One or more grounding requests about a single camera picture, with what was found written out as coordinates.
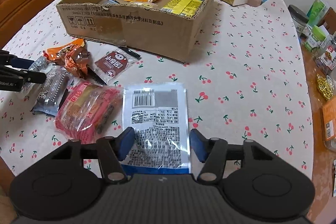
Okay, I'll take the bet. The silver dark snack packet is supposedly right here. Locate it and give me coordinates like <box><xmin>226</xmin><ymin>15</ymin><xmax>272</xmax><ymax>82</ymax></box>
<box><xmin>31</xmin><ymin>66</ymin><xmax>74</xmax><ymax>116</ymax></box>

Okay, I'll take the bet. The pink sausage snack packet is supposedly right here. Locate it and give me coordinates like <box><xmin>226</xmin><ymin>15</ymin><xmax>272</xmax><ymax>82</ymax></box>
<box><xmin>55</xmin><ymin>81</ymin><xmax>123</xmax><ymax>144</ymax></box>

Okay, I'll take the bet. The white blue snack packet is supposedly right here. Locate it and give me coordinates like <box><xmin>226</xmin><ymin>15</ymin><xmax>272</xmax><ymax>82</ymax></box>
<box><xmin>122</xmin><ymin>83</ymin><xmax>191</xmax><ymax>176</ymax></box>

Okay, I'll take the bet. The orange brown snack packet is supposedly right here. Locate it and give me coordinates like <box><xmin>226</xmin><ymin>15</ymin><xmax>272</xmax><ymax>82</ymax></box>
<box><xmin>43</xmin><ymin>39</ymin><xmax>91</xmax><ymax>79</ymax></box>

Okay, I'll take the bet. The maroon pig snack packet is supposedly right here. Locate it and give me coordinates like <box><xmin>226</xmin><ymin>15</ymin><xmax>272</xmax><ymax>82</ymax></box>
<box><xmin>89</xmin><ymin>47</ymin><xmax>141</xmax><ymax>85</ymax></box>

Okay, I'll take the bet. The small silver packet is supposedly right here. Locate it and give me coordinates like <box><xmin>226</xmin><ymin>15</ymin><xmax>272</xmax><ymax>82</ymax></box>
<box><xmin>28</xmin><ymin>56</ymin><xmax>52</xmax><ymax>73</ymax></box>

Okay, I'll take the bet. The wooden chair at left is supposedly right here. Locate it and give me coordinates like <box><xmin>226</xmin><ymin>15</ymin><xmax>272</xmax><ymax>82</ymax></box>
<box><xmin>1</xmin><ymin>0</ymin><xmax>54</xmax><ymax>47</ymax></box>

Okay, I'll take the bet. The orange labelled box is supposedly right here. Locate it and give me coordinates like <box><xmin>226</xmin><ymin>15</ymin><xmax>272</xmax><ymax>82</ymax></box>
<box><xmin>322</xmin><ymin>97</ymin><xmax>336</xmax><ymax>141</ymax></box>

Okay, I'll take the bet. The gold ornament coaster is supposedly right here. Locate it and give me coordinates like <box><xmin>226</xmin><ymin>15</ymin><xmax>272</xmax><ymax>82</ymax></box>
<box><xmin>316</xmin><ymin>74</ymin><xmax>334</xmax><ymax>101</ymax></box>

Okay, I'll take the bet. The cardboard box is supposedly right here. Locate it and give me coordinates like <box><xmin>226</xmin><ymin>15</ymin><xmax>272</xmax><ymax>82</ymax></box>
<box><xmin>56</xmin><ymin>0</ymin><xmax>214</xmax><ymax>63</ymax></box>

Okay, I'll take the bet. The clear jar with pens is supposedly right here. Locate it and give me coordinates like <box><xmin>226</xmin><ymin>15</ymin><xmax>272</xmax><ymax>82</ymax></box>
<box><xmin>314</xmin><ymin>33</ymin><xmax>335</xmax><ymax>75</ymax></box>

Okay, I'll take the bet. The green lid bottle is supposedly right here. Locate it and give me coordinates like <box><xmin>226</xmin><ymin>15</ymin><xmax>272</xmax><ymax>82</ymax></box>
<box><xmin>304</xmin><ymin>25</ymin><xmax>329</xmax><ymax>52</ymax></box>

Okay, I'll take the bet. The yellow snack packet in box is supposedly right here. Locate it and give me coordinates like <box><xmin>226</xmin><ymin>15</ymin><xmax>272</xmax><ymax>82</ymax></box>
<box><xmin>161</xmin><ymin>0</ymin><xmax>203</xmax><ymax>18</ymax></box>

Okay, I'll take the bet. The dark lid glass jar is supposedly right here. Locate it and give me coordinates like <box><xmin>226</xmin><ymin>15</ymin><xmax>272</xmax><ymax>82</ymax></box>
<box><xmin>288</xmin><ymin>5</ymin><xmax>309</xmax><ymax>37</ymax></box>

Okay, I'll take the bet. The green white carton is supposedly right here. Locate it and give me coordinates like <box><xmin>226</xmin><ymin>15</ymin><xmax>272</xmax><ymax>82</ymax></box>
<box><xmin>306</xmin><ymin>0</ymin><xmax>330</xmax><ymax>27</ymax></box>

